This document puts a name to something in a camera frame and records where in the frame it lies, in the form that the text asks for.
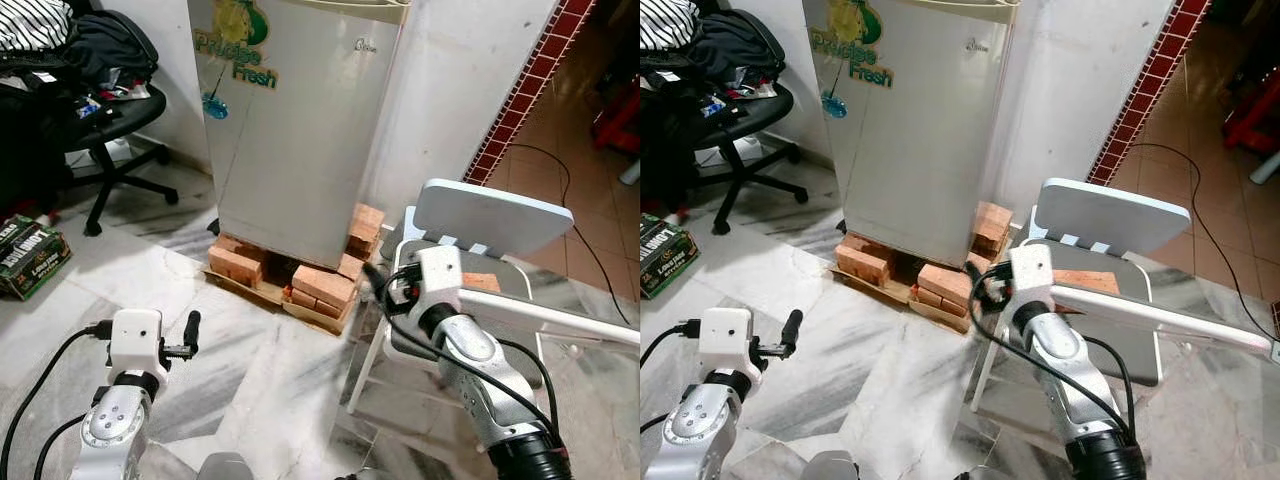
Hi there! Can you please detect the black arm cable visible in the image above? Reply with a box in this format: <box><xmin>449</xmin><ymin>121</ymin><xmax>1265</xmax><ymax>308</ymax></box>
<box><xmin>965</xmin><ymin>265</ymin><xmax>1141</xmax><ymax>451</ymax></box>
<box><xmin>0</xmin><ymin>320</ymin><xmax>113</xmax><ymax>480</ymax></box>
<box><xmin>640</xmin><ymin>320</ymin><xmax>701</xmax><ymax>441</ymax></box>
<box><xmin>372</xmin><ymin>268</ymin><xmax>561</xmax><ymax>451</ymax></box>

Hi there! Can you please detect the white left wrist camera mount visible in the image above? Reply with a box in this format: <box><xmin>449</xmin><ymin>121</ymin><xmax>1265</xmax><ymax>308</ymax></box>
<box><xmin>109</xmin><ymin>308</ymin><xmax>166</xmax><ymax>374</ymax></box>
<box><xmin>698</xmin><ymin>307</ymin><xmax>754</xmax><ymax>374</ymax></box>

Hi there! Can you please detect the grey folding chair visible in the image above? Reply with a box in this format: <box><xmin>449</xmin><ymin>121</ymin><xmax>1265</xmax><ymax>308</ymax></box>
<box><xmin>968</xmin><ymin>250</ymin><xmax>1280</xmax><ymax>416</ymax></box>
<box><xmin>345</xmin><ymin>250</ymin><xmax>641</xmax><ymax>416</ymax></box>

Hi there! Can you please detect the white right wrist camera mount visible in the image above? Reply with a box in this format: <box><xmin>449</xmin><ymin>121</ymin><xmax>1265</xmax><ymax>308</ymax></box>
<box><xmin>417</xmin><ymin>244</ymin><xmax>464</xmax><ymax>317</ymax></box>
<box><xmin>1008</xmin><ymin>243</ymin><xmax>1055</xmax><ymax>317</ymax></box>

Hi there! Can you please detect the dark green printed carton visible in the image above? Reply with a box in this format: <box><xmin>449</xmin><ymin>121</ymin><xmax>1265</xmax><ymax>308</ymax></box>
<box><xmin>0</xmin><ymin>214</ymin><xmax>74</xmax><ymax>302</ymax></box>
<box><xmin>640</xmin><ymin>213</ymin><xmax>701</xmax><ymax>299</ymax></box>

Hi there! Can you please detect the grey mini fridge door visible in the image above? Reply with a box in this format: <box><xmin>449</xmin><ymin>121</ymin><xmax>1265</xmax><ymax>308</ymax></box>
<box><xmin>187</xmin><ymin>0</ymin><xmax>414</xmax><ymax>272</ymax></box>
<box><xmin>800</xmin><ymin>0</ymin><xmax>1023</xmax><ymax>269</ymax></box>

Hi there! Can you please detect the red plastic stool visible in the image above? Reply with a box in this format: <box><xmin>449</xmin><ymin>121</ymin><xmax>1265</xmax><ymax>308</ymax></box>
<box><xmin>590</xmin><ymin>75</ymin><xmax>641</xmax><ymax>153</ymax></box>
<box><xmin>1222</xmin><ymin>65</ymin><xmax>1280</xmax><ymax>153</ymax></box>

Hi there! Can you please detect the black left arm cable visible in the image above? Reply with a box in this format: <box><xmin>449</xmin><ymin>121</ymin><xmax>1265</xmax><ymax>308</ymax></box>
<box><xmin>640</xmin><ymin>320</ymin><xmax>701</xmax><ymax>441</ymax></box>
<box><xmin>0</xmin><ymin>320</ymin><xmax>113</xmax><ymax>480</ymax></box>

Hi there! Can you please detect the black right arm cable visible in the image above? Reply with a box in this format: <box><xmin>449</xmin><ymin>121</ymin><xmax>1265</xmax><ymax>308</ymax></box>
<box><xmin>372</xmin><ymin>268</ymin><xmax>561</xmax><ymax>451</ymax></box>
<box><xmin>965</xmin><ymin>265</ymin><xmax>1141</xmax><ymax>451</ymax></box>

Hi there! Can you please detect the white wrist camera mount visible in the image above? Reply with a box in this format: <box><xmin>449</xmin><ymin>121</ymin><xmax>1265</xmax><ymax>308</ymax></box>
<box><xmin>1008</xmin><ymin>243</ymin><xmax>1055</xmax><ymax>317</ymax></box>
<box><xmin>417</xmin><ymin>244</ymin><xmax>464</xmax><ymax>317</ymax></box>
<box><xmin>109</xmin><ymin>308</ymin><xmax>166</xmax><ymax>374</ymax></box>
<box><xmin>698</xmin><ymin>307</ymin><xmax>754</xmax><ymax>374</ymax></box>

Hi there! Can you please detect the black white striped garment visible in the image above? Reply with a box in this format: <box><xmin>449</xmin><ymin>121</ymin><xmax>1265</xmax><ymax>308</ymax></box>
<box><xmin>0</xmin><ymin>0</ymin><xmax>77</xmax><ymax>53</ymax></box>
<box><xmin>640</xmin><ymin>0</ymin><xmax>701</xmax><ymax>51</ymax></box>

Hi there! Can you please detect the thin black floor cable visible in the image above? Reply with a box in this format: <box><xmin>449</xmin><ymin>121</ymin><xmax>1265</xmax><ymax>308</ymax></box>
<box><xmin>1125</xmin><ymin>143</ymin><xmax>1280</xmax><ymax>336</ymax></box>
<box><xmin>500</xmin><ymin>143</ymin><xmax>641</xmax><ymax>327</ymax></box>

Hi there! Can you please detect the light blue child chair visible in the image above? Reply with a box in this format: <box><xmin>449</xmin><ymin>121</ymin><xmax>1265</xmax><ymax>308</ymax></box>
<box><xmin>1020</xmin><ymin>177</ymin><xmax>1193</xmax><ymax>259</ymax></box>
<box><xmin>398</xmin><ymin>178</ymin><xmax>578</xmax><ymax>263</ymax></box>

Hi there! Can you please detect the black office chair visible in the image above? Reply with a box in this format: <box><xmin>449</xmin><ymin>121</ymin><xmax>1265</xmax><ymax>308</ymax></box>
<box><xmin>0</xmin><ymin>10</ymin><xmax>183</xmax><ymax>238</ymax></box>
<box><xmin>640</xmin><ymin>10</ymin><xmax>813</xmax><ymax>236</ymax></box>

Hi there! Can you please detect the brown cardboard sheet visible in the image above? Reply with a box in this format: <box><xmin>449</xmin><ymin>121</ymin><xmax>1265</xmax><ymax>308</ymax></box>
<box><xmin>205</xmin><ymin>262</ymin><xmax>353</xmax><ymax>337</ymax></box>
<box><xmin>832</xmin><ymin>262</ymin><xmax>976</xmax><ymax>333</ymax></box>

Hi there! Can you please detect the grey robot leg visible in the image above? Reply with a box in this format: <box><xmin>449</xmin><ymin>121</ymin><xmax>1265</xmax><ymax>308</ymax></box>
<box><xmin>805</xmin><ymin>450</ymin><xmax>863</xmax><ymax>480</ymax></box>
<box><xmin>196</xmin><ymin>452</ymin><xmax>256</xmax><ymax>480</ymax></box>

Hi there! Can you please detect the black clothes pile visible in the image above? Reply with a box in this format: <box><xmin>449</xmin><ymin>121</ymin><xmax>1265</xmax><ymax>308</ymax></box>
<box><xmin>68</xmin><ymin>10</ymin><xmax>161</xmax><ymax>89</ymax></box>
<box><xmin>690</xmin><ymin>10</ymin><xmax>786</xmax><ymax>86</ymax></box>

